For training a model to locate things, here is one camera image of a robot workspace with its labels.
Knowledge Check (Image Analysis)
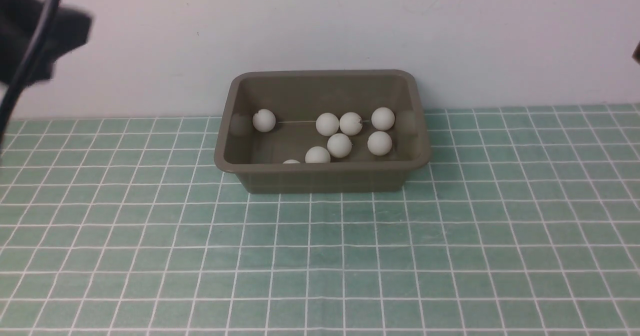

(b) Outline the green checkered tablecloth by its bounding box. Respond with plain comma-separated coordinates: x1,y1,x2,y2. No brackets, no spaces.
0,105,640,336

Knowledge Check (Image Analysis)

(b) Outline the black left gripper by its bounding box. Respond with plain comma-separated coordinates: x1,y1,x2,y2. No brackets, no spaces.
0,0,93,86

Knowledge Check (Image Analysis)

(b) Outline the olive plastic bin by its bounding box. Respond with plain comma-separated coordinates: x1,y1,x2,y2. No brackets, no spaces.
214,69,432,194

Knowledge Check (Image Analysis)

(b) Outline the white ball logo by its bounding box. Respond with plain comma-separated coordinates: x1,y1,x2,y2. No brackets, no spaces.
304,146,331,164
366,131,393,157

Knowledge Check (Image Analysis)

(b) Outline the black left camera cable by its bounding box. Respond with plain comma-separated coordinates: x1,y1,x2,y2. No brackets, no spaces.
0,0,66,137

